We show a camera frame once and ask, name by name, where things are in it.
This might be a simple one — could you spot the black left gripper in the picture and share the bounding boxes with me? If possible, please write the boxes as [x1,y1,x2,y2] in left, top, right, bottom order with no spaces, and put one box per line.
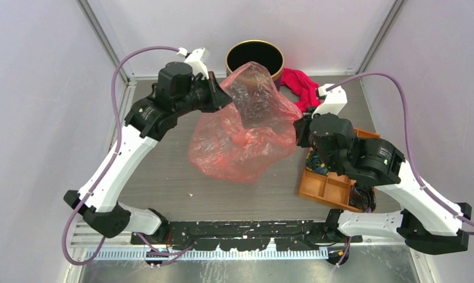
[173,70,232,117]

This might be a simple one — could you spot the red translucent trash bag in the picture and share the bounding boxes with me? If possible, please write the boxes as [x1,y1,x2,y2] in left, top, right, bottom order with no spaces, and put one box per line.
[188,62,303,183]

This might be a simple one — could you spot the dark blue gold-rimmed trash bin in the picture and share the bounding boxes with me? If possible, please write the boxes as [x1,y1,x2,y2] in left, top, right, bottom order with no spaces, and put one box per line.
[225,40,285,90]

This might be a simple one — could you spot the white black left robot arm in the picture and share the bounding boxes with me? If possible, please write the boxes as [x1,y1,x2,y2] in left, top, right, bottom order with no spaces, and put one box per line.
[64,60,232,244]

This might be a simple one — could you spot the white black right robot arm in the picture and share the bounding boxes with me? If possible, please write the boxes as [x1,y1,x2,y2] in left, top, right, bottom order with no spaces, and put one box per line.
[294,113,472,255]

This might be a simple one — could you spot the rolled dark blue patterned tie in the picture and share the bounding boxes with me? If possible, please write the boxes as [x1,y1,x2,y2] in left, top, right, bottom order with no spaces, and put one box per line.
[305,150,330,176]

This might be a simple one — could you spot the crumpled magenta cloth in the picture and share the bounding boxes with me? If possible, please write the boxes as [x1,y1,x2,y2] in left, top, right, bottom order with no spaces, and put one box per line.
[281,68,321,112]

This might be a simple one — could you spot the orange wooden organizer tray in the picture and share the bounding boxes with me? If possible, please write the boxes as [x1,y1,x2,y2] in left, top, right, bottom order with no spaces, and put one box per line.
[298,128,381,213]

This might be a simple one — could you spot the rolled dark tie front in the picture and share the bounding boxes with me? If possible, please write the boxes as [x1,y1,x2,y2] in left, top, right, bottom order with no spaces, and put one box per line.
[348,183,377,212]

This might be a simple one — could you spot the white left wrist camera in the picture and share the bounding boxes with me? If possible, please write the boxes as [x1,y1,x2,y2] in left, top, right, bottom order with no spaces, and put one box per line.
[177,47,209,78]

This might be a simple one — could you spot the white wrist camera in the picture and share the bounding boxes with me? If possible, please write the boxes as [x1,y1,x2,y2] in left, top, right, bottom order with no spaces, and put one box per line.
[177,47,209,78]
[312,84,348,118]

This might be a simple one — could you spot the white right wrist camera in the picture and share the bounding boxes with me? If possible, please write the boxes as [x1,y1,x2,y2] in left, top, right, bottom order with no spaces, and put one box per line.
[312,84,348,118]

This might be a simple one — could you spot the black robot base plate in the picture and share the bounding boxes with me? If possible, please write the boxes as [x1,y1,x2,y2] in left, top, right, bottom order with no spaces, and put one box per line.
[131,220,348,252]

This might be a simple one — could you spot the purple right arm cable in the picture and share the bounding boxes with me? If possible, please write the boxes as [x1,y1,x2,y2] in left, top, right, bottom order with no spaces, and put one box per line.
[324,71,474,236]

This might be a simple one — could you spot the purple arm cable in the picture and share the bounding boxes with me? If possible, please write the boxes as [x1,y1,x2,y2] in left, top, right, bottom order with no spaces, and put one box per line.
[324,71,474,236]
[61,46,183,267]

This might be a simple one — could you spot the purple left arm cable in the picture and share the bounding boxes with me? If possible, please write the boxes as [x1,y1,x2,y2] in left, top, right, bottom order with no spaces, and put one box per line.
[61,46,183,267]

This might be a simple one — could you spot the aluminium frame rail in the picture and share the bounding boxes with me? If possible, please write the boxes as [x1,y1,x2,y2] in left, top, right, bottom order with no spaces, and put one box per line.
[67,222,427,262]

